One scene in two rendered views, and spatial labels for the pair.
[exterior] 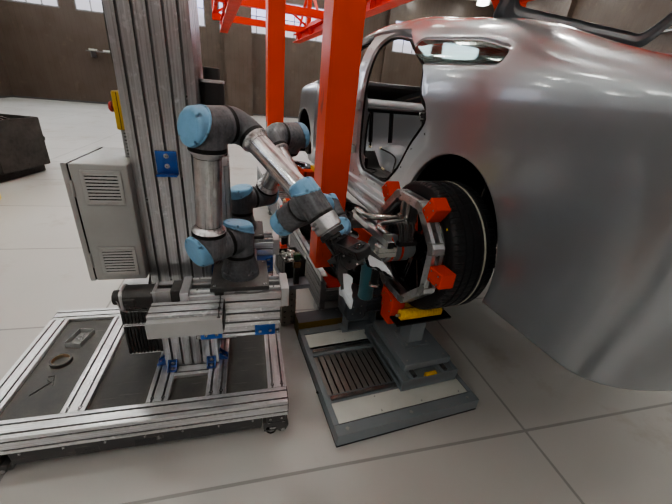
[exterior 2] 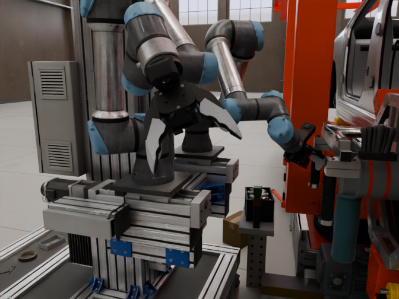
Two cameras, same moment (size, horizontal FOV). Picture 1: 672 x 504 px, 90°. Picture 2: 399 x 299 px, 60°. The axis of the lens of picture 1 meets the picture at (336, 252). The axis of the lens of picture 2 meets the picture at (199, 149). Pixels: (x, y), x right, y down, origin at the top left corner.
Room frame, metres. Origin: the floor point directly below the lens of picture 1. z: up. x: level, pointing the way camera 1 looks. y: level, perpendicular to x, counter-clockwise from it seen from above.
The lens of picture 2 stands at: (0.31, -0.41, 1.19)
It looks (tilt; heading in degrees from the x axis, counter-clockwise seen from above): 13 degrees down; 34
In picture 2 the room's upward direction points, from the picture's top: straight up
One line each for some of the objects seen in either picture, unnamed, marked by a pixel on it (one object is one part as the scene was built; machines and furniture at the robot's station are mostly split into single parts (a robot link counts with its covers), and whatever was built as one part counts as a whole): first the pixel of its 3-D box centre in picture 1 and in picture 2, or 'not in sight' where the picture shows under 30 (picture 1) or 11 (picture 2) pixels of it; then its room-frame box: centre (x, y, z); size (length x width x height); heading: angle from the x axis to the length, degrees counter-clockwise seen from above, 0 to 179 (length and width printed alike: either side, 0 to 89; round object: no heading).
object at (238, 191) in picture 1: (242, 198); (198, 115); (1.68, 0.52, 0.98); 0.13 x 0.12 x 0.14; 139
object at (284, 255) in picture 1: (290, 261); (258, 202); (1.91, 0.29, 0.51); 0.20 x 0.14 x 0.13; 28
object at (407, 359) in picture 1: (413, 324); not in sight; (1.63, -0.50, 0.32); 0.40 x 0.30 x 0.28; 21
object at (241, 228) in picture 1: (237, 236); (149, 132); (1.19, 0.39, 0.98); 0.13 x 0.12 x 0.14; 148
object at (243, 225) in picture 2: (289, 270); (257, 214); (1.94, 0.30, 0.44); 0.43 x 0.17 x 0.03; 21
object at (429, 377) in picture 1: (407, 349); not in sight; (1.63, -0.50, 0.13); 0.50 x 0.36 x 0.10; 21
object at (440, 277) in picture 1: (441, 277); not in sight; (1.28, -0.46, 0.85); 0.09 x 0.08 x 0.07; 21
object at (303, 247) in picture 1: (289, 225); (294, 179); (3.13, 0.50, 0.28); 2.47 x 0.09 x 0.22; 21
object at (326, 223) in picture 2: (375, 270); (328, 198); (1.32, -0.19, 0.83); 0.04 x 0.04 x 0.16
